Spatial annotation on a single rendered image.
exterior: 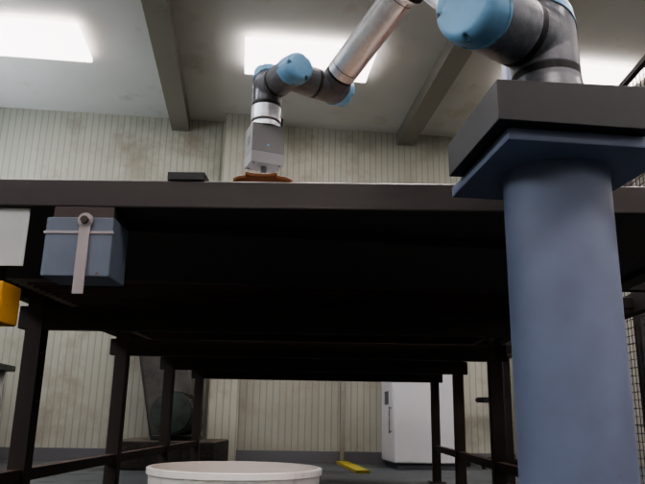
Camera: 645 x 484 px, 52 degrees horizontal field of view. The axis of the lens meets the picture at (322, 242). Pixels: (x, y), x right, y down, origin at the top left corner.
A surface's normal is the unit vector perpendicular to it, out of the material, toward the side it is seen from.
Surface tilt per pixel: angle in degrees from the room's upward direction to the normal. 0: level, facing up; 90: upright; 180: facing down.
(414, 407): 90
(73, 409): 90
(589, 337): 90
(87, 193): 90
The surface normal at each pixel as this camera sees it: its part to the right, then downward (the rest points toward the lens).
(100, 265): -0.01, -0.25
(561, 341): -0.42, -0.24
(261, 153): 0.37, -0.22
